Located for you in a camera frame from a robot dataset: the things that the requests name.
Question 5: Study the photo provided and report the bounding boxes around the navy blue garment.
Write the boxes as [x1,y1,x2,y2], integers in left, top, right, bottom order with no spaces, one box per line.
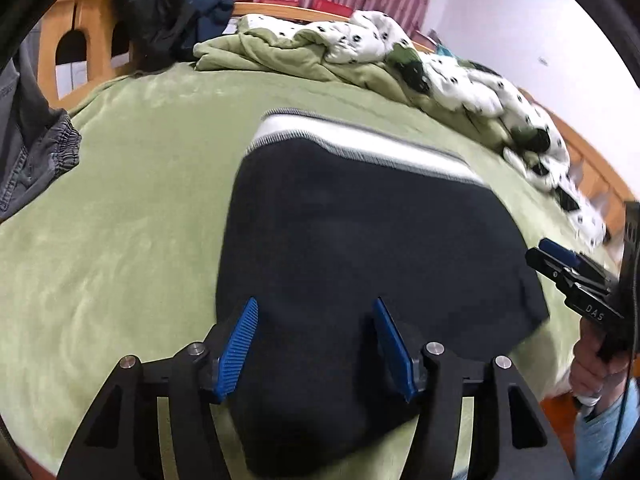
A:
[187,0,236,41]

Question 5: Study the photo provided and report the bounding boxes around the green bed sheet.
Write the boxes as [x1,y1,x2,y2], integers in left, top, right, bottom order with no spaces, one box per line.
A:
[0,62,626,480]

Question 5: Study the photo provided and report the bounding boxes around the green white printed quilt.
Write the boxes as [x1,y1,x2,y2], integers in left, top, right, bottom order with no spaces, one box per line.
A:
[193,9,608,251]

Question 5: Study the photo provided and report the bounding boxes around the black jacket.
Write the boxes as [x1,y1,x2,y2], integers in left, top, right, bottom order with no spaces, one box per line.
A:
[102,0,201,73]

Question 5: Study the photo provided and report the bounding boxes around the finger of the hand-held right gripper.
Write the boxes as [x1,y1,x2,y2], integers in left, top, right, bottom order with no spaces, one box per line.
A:
[525,249,581,297]
[539,238,617,283]

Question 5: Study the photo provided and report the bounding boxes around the black pants with white stripe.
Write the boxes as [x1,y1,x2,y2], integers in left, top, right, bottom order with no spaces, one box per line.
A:
[215,108,550,478]

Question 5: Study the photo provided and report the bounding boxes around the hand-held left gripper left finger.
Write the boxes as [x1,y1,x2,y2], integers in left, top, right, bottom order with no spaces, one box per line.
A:
[57,296,260,480]

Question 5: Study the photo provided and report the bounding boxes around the person's blue jeans leg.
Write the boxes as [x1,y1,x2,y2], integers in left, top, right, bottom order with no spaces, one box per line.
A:
[574,377,640,480]

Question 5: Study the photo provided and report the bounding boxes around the wooden bed frame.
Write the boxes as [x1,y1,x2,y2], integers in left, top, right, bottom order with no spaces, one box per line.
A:
[37,0,638,241]

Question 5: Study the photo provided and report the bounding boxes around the person's right hand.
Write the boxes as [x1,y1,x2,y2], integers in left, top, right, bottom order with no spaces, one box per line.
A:
[570,320,632,402]

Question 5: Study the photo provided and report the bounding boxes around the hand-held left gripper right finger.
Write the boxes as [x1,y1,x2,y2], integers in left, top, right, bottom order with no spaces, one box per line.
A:
[372,297,576,480]

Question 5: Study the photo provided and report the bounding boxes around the grey denim pants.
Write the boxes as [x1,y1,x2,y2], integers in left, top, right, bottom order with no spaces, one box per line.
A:
[0,25,82,223]

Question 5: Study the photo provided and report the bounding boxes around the red box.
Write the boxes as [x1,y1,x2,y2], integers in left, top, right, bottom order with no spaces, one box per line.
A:
[311,0,352,17]

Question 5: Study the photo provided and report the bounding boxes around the black cable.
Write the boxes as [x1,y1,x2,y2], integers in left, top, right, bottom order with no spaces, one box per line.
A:
[600,355,636,480]

